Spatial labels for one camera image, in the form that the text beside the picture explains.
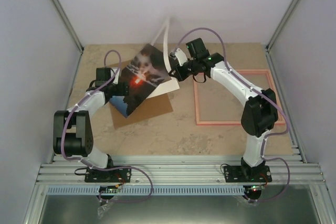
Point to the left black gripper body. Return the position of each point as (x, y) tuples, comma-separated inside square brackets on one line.
[(123, 91)]

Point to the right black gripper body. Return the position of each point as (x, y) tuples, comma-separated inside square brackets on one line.
[(184, 75)]

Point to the sunset landscape photo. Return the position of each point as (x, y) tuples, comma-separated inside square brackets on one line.
[(145, 72)]

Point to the white mat brown backing board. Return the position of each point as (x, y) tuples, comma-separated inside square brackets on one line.
[(147, 108)]

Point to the white mat border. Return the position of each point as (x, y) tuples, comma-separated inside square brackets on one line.
[(172, 84)]

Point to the pink picture frame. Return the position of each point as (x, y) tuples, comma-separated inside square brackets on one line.
[(215, 105)]

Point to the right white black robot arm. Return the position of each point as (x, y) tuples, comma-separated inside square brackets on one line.
[(260, 106)]

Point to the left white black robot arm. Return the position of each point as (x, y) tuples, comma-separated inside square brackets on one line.
[(72, 131)]

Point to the left circuit board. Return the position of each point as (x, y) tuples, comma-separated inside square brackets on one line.
[(112, 189)]

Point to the circuit board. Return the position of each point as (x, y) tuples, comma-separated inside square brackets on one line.
[(112, 189), (255, 187)]

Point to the right circuit board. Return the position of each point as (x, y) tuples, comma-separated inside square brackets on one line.
[(255, 187)]

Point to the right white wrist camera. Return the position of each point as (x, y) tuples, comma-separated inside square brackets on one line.
[(179, 56)]

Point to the aluminium rail platform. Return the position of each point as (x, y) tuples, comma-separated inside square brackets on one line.
[(182, 170)]

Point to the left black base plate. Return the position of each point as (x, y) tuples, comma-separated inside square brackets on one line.
[(120, 175)]

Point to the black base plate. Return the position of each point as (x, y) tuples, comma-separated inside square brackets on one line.
[(120, 175), (234, 174)]

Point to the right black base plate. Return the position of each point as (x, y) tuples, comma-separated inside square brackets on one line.
[(234, 174)]

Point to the left aluminium corner post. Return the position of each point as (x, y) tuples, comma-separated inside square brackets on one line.
[(63, 16)]

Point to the aluminium corner post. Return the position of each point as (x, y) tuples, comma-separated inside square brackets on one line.
[(284, 20), (63, 16)]

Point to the blue slotted cable duct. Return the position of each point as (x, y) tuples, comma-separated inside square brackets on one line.
[(142, 190)]

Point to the right aluminium corner post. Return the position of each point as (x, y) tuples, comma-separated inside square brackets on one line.
[(284, 20)]

